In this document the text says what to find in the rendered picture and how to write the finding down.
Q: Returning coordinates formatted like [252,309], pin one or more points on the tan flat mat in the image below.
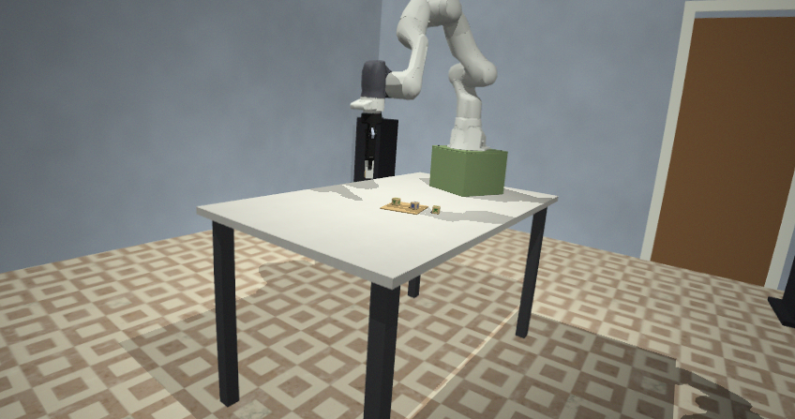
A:
[404,207]

